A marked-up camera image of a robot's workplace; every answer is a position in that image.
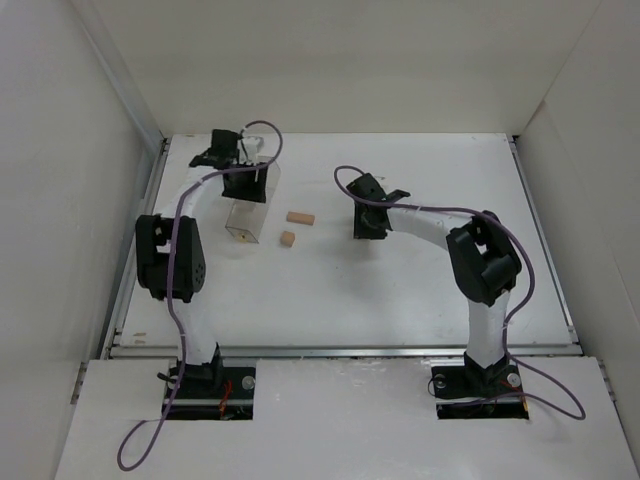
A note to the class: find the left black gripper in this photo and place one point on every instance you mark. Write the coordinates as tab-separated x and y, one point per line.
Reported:
245	185

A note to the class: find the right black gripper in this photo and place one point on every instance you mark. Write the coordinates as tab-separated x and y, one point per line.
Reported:
365	226

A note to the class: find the clear plastic box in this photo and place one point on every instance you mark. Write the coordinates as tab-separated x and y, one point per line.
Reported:
249	217

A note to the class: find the long rectangular wood block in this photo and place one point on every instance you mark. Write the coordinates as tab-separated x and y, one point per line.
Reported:
300	218

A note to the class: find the wood cube block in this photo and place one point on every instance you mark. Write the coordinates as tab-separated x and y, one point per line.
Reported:
287	239

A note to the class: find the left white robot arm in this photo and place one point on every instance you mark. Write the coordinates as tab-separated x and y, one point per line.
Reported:
170	258

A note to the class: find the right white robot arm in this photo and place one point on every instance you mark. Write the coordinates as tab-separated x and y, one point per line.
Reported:
484	264

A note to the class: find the white front cover board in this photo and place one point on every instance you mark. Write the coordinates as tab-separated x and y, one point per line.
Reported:
331	419

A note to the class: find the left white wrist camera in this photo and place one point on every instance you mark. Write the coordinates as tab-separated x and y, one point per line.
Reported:
249	150

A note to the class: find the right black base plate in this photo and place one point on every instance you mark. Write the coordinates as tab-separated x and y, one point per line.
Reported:
450	385

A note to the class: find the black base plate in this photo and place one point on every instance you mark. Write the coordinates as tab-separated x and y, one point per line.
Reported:
216	394
450	385

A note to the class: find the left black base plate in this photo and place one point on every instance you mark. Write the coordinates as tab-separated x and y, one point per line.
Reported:
216	394

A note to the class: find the aluminium front rail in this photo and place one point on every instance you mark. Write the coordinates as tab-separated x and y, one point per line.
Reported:
121	352

